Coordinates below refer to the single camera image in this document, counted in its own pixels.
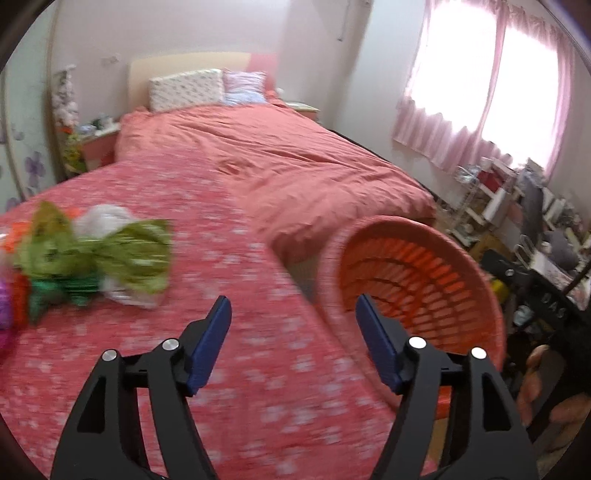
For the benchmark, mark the plain red duvet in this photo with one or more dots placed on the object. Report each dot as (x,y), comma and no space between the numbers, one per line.
(277,161)

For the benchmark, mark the pink nightstand with book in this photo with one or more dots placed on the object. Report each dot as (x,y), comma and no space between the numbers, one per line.
(302,110)

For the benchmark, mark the orange plastic laundry basket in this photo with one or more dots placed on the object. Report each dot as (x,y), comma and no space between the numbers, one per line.
(415,277)

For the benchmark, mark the cluttered storage shelf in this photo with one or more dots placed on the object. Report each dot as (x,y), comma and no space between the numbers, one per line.
(531,207)

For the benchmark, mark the person's right hand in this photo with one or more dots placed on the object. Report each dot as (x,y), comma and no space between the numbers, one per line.
(531,383)

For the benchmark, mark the pink nightstand with clutter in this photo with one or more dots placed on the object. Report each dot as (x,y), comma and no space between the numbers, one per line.
(99,143)

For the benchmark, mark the thin white plastic bag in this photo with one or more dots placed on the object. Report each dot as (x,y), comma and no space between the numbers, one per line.
(104,221)

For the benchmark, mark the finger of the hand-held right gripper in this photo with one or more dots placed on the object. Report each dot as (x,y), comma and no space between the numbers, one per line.
(519,280)

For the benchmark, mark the red floral bedspread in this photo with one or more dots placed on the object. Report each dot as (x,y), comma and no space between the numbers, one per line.
(161,369)

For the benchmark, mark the cream and pink headboard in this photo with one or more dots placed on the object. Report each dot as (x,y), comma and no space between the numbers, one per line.
(184,62)

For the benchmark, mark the green plush toy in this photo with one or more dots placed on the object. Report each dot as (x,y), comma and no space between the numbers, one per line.
(74,154)

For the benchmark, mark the small orange plastic bag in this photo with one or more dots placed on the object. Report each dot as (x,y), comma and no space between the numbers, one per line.
(21,230)

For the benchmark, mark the purple plastic bag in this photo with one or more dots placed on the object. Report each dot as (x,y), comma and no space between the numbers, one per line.
(3,318)

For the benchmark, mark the flower print sliding wardrobe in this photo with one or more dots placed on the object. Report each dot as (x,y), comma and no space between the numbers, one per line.
(27,138)

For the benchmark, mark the green yellow plastic bag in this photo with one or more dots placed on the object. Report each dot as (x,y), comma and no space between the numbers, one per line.
(129,258)

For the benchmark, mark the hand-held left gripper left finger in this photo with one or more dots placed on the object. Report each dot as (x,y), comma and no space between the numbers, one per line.
(210,341)

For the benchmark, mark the clear tube of plush toys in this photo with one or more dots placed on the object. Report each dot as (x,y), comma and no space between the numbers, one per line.
(64,101)

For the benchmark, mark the pink striped pillow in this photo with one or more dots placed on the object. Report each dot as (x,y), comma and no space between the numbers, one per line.
(244,85)

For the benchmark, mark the white wall switch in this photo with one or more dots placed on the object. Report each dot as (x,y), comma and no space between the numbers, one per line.
(111,58)

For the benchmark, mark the floral white pillow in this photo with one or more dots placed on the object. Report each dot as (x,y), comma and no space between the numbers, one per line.
(184,90)

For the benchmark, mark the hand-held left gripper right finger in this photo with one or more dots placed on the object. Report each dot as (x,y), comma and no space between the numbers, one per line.
(378,341)

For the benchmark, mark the pink window curtain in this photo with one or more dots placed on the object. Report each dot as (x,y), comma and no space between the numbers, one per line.
(461,92)

